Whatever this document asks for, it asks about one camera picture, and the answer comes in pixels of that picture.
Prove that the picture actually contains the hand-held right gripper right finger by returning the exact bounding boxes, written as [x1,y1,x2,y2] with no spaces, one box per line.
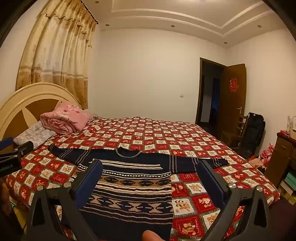
[196,159,271,241]

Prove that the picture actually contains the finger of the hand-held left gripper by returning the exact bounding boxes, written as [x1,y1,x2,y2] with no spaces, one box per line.
[13,141,35,158]
[0,137,14,152]

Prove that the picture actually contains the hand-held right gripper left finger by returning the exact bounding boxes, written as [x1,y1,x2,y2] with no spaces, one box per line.
[25,159,103,241]

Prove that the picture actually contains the navy patterned knit sweater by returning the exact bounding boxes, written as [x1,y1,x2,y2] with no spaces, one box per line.
[48,144,230,241]

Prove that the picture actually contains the person's right hand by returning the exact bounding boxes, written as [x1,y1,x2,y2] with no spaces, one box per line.
[142,230,167,241]

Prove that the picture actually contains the grey floral pillow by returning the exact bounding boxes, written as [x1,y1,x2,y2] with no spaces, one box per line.
[13,120,55,149]

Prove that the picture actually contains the cream wooden headboard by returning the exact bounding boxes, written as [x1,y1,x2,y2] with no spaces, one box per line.
[0,82,83,149]

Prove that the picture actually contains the red checkered printed bedspread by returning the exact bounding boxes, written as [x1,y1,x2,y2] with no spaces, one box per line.
[6,116,281,241]

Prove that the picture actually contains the wooden chair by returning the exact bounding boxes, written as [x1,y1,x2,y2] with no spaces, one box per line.
[221,113,249,151]

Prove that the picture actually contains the pink cloth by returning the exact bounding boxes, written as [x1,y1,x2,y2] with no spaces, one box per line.
[248,158,264,169]

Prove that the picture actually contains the pink folded quilt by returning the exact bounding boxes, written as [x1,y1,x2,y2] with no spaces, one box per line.
[40,101,91,135]

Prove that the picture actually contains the red checkered cloth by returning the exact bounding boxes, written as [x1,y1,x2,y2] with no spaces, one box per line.
[258,143,276,168]

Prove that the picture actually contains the black bag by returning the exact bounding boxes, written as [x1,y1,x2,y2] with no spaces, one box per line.
[241,112,266,156]

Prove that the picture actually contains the brown wooden door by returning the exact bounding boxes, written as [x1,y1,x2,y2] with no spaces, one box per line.
[217,63,247,149]

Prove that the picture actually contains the stack of cardboard boxes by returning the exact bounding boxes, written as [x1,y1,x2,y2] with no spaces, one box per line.
[277,171,296,202]

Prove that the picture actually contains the brown wooden cabinet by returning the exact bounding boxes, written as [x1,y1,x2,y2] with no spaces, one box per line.
[274,132,296,186]

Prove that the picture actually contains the beige floral curtain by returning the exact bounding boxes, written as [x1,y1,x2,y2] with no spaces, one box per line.
[16,0,97,110]

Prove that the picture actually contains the red paper door decoration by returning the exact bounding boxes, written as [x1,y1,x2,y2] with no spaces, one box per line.
[229,78,240,92]

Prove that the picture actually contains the white object on cabinet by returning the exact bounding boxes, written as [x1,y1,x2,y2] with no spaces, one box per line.
[286,115,296,134]

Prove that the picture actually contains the dark curtain rod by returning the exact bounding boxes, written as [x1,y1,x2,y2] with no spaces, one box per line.
[80,0,99,25]

